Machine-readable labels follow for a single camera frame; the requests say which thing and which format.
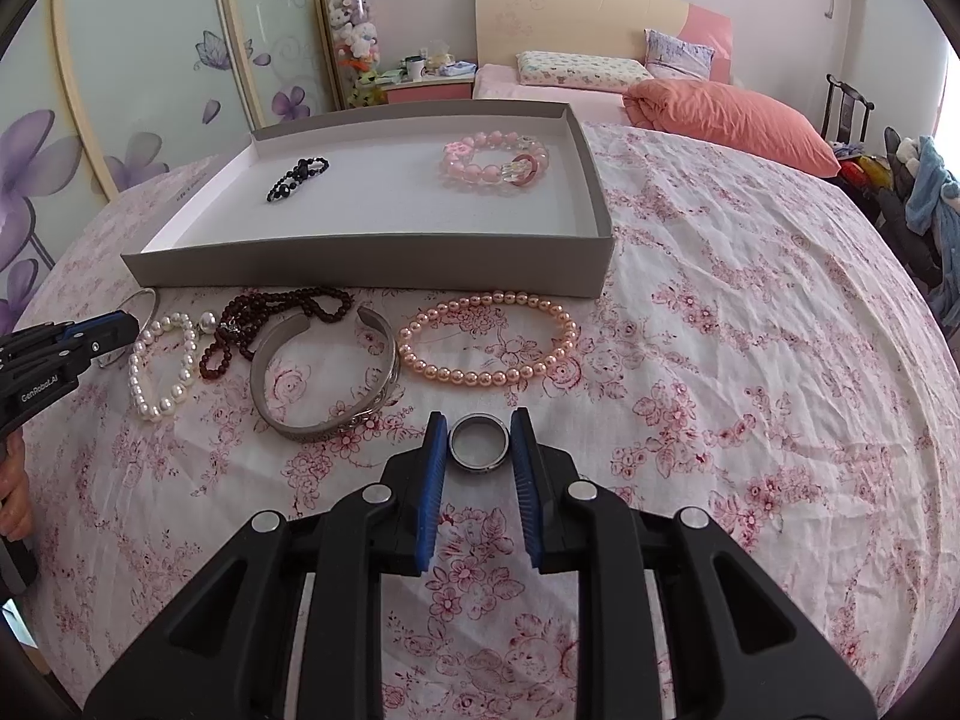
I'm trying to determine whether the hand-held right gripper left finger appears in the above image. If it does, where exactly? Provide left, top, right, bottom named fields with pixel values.
left=82, top=411, right=451, bottom=720

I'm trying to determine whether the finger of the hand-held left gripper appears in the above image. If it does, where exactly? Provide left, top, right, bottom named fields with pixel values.
left=45, top=330, right=142, bottom=373
left=0, top=313, right=142, bottom=355

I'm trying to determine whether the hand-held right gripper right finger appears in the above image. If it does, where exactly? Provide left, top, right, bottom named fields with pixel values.
left=510, top=406, right=878, bottom=720

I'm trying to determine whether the white pearl bracelet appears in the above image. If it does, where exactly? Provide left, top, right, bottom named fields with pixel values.
left=127, top=311, right=235, bottom=422

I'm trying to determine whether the silver ring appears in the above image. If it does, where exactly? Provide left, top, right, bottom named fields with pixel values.
left=448, top=414, right=515, bottom=477

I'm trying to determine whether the thin silver bangle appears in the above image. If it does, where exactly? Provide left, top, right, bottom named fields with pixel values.
left=97, top=287, right=160, bottom=368

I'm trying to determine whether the wide silver cuff bracelet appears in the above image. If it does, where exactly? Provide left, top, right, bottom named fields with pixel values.
left=250, top=305, right=400, bottom=442

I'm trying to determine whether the pink pearl bracelet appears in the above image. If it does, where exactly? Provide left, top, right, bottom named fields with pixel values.
left=396, top=291, right=580, bottom=391

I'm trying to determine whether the dark red bead necklace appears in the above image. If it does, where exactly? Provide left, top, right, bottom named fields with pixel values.
left=196, top=285, right=355, bottom=391

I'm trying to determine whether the grey cardboard box tray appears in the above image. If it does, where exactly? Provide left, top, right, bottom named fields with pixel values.
left=120, top=101, right=614, bottom=299

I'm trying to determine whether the person's left hand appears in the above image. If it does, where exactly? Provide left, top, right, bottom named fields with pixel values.
left=0, top=431, right=35, bottom=541

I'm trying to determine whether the pink floral bedspread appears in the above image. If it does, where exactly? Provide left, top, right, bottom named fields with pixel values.
left=15, top=120, right=960, bottom=720

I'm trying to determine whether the floral glass wardrobe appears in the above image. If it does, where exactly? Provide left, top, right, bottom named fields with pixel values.
left=0, top=0, right=346, bottom=338

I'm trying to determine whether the clear tube of plush toys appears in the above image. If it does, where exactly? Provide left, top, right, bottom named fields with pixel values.
left=324, top=0, right=385, bottom=110

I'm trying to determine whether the pink nightstand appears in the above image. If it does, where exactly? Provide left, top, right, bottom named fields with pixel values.
left=382, top=75, right=475, bottom=110

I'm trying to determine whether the pink bed sheet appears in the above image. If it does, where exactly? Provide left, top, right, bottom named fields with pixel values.
left=471, top=62, right=631, bottom=125

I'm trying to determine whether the patterned cream pillow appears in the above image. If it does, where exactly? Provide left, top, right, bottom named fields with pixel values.
left=516, top=50, right=653, bottom=89

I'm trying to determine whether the orange pillow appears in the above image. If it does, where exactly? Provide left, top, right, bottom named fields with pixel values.
left=622, top=79, right=842, bottom=179

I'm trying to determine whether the dark clothes pile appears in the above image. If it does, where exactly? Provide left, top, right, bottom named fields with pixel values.
left=840, top=127, right=946, bottom=286

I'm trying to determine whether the blue print pillow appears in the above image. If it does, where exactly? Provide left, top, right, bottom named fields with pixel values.
left=643, top=28, right=716, bottom=82

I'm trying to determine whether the cream and pink headboard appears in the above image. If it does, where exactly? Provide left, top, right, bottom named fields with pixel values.
left=474, top=0, right=732, bottom=87

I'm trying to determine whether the dark wooden chair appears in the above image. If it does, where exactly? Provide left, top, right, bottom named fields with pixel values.
left=823, top=73, right=875, bottom=147

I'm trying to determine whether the blue plush garment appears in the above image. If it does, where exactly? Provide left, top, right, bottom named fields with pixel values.
left=904, top=136, right=960, bottom=316

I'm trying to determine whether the black bead bracelet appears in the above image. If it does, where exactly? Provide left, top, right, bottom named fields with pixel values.
left=266, top=156, right=331, bottom=203

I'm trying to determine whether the pink crystal bead bracelet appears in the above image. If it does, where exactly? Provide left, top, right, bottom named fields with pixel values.
left=441, top=131, right=551, bottom=190

